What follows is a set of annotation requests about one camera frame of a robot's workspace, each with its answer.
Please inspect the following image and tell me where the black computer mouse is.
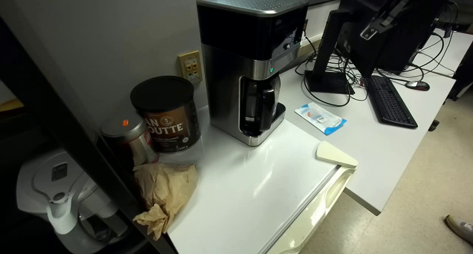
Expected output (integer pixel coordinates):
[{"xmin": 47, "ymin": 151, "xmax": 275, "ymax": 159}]
[{"xmin": 405, "ymin": 80, "xmax": 431, "ymax": 92}]

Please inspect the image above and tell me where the crumpled brown paper bag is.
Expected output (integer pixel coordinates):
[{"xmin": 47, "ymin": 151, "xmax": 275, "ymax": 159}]
[{"xmin": 133, "ymin": 163, "xmax": 199, "ymax": 241}]

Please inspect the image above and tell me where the black shelf frame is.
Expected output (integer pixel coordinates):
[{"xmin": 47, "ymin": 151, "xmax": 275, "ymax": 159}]
[{"xmin": 0, "ymin": 17, "xmax": 176, "ymax": 254}]

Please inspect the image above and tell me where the glass coffee carafe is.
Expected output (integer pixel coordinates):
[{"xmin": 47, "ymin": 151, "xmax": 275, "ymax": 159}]
[{"xmin": 242, "ymin": 75, "xmax": 281, "ymax": 133}]

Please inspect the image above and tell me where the black and silver coffeemaker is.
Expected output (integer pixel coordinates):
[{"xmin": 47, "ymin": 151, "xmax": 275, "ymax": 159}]
[{"xmin": 196, "ymin": 0, "xmax": 309, "ymax": 147}]

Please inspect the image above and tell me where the large brown coffee can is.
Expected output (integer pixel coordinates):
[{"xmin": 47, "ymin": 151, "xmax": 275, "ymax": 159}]
[{"xmin": 130, "ymin": 75, "xmax": 202, "ymax": 154}]

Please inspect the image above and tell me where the beige wall socket plate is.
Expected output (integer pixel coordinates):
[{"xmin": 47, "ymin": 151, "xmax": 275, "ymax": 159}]
[{"xmin": 178, "ymin": 50, "xmax": 203, "ymax": 85}]

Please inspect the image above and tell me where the tangle of black cables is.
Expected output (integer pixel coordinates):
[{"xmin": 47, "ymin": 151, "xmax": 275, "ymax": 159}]
[{"xmin": 295, "ymin": 3, "xmax": 460, "ymax": 108}]

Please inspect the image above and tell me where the small silver coffee can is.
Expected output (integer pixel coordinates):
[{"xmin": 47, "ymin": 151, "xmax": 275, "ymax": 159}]
[{"xmin": 100, "ymin": 115, "xmax": 160, "ymax": 170}]

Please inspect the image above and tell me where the black monitor on stand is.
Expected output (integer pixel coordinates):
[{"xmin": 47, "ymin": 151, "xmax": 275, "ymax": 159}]
[{"xmin": 304, "ymin": 0, "xmax": 456, "ymax": 95}]

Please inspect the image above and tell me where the blue and white packet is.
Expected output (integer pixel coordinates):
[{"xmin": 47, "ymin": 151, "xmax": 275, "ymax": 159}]
[{"xmin": 295, "ymin": 102, "xmax": 347, "ymax": 136}]

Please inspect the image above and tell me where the cream plastic wedge piece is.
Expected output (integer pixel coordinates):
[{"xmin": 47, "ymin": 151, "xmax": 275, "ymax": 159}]
[{"xmin": 315, "ymin": 140, "xmax": 358, "ymax": 169}]

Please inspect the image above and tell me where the white desk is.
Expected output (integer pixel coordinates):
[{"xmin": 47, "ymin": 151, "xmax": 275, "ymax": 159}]
[{"xmin": 278, "ymin": 30, "xmax": 473, "ymax": 216}]

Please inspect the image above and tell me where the white water filter pitcher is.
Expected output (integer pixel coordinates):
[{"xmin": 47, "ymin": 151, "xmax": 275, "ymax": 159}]
[{"xmin": 16, "ymin": 148, "xmax": 129, "ymax": 254}]

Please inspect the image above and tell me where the black keyboard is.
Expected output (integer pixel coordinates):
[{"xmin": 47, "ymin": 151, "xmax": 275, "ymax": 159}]
[{"xmin": 364, "ymin": 75, "xmax": 419, "ymax": 129}]

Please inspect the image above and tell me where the white mini fridge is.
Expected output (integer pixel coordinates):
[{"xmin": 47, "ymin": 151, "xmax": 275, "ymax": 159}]
[{"xmin": 159, "ymin": 105, "xmax": 357, "ymax": 254}]

